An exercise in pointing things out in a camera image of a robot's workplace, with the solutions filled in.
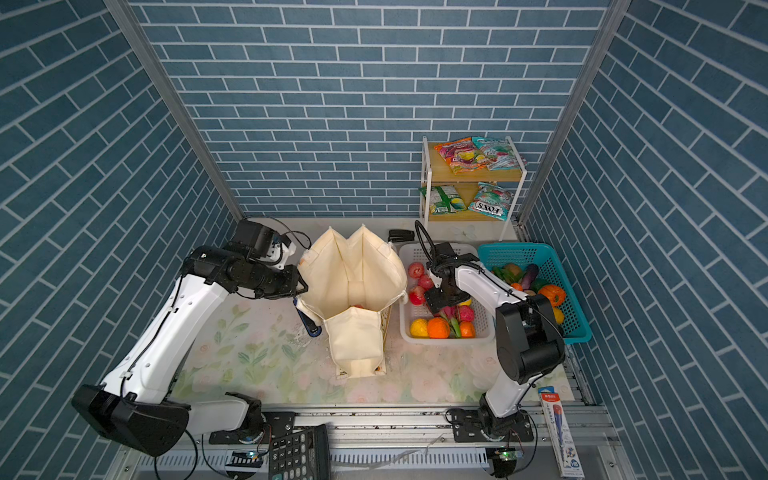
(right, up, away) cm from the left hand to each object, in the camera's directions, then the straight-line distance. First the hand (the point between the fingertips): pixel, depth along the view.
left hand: (306, 287), depth 73 cm
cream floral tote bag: (+5, -2, +27) cm, 28 cm away
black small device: (+23, +14, +40) cm, 49 cm away
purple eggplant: (+68, -1, +28) cm, 73 cm away
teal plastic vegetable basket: (+61, +4, +29) cm, 68 cm away
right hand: (+36, -6, +19) cm, 41 cm away
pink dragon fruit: (+40, -11, +16) cm, 45 cm away
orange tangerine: (+34, -13, +9) cm, 37 cm away
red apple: (+29, -5, +19) cm, 35 cm away
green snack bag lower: (+39, +26, +29) cm, 55 cm away
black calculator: (0, -38, -5) cm, 39 cm away
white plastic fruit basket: (+27, +8, +29) cm, 40 cm away
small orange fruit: (+43, -14, +13) cm, 47 cm away
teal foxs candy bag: (+55, +26, +29) cm, 67 cm away
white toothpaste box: (+63, -36, -1) cm, 72 cm away
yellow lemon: (+29, -14, +12) cm, 34 cm away
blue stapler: (-3, -13, +13) cm, 19 cm away
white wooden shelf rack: (+49, +34, +38) cm, 71 cm away
